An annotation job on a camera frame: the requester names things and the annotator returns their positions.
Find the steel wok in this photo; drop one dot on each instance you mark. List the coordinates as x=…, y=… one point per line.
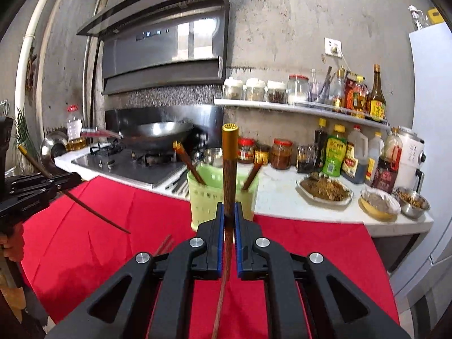
x=159, y=134

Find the dark pickle jar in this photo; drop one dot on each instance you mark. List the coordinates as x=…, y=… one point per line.
x=305, y=160

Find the white wall pipe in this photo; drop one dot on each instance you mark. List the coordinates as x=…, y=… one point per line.
x=30, y=49

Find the small dark sauce jar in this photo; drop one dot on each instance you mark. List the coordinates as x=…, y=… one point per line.
x=263, y=155

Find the orange chili paste jar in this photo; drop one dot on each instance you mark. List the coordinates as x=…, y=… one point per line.
x=281, y=155

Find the steel range hood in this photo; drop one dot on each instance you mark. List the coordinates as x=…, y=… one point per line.
x=159, y=42

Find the small steel bowl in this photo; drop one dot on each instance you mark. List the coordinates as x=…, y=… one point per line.
x=213, y=157

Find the white-lid spice jar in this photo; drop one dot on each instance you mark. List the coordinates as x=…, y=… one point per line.
x=233, y=90
x=255, y=90

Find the white kitchen appliance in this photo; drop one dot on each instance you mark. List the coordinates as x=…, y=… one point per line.
x=413, y=159

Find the clear glass seasoning bottle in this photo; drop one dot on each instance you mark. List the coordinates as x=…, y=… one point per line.
x=339, y=93

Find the steel bowl with food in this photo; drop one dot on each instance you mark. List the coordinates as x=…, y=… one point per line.
x=411, y=201

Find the gold-tipped wooden chopstick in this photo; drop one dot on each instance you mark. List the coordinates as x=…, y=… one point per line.
x=252, y=174
x=99, y=215
x=189, y=166
x=194, y=167
x=229, y=169

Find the green onions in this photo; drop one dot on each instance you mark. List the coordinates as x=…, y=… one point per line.
x=24, y=134

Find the yellow-label oil jug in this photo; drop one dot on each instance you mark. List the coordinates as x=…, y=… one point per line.
x=374, y=162

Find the row of wooden chopsticks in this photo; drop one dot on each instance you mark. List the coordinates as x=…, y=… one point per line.
x=164, y=245

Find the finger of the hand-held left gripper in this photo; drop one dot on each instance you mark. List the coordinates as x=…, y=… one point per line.
x=60, y=180
x=31, y=204

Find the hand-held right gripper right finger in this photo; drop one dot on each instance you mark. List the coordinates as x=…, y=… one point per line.
x=237, y=226

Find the yellow oil bottle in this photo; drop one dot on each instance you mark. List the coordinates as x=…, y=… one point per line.
x=360, y=99

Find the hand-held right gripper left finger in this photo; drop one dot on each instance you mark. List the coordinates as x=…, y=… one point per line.
x=221, y=226

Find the plate of cooked food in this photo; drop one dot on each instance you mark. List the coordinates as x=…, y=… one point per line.
x=325, y=189

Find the white wall socket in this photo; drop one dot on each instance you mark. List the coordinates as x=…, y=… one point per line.
x=333, y=46

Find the tall dark sauce bottle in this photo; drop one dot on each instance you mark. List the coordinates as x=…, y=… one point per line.
x=376, y=102

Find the glass cup with utensils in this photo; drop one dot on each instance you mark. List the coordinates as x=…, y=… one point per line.
x=319, y=91

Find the steel pot lid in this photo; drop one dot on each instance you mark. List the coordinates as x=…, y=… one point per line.
x=53, y=148

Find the green plastic utensil holder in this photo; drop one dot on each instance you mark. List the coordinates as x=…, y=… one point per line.
x=208, y=197

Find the green plastic bottle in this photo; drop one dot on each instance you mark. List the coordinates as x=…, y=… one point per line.
x=333, y=155

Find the yellow-cap soy sauce bottle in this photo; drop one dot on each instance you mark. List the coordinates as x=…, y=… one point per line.
x=320, y=141

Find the cooking oil bottle red cap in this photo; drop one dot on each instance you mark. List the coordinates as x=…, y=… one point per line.
x=76, y=130

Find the red-lid glass jar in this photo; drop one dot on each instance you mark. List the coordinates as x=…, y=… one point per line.
x=297, y=90

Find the white wall shelf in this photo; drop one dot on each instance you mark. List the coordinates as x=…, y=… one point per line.
x=282, y=107

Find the white refrigerator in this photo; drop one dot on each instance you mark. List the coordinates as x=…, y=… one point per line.
x=430, y=130

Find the small yellow box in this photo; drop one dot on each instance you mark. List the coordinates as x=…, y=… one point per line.
x=434, y=17

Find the gas stove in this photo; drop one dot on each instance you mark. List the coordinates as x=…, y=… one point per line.
x=127, y=166

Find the red-lid chili sauce jar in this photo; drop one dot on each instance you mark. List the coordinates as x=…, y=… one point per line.
x=246, y=152

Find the red tablecloth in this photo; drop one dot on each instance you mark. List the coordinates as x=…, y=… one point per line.
x=106, y=265

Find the grey wall pipe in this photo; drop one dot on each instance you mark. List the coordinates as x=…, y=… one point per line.
x=91, y=77

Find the spice jar dried chilies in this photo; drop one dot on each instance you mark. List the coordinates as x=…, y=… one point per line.
x=276, y=93

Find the yellow bowl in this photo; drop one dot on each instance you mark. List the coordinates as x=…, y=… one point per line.
x=379, y=204

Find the large dark sauce jug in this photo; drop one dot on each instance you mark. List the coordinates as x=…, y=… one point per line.
x=354, y=159

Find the person's left hand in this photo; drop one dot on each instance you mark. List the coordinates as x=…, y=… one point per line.
x=12, y=249

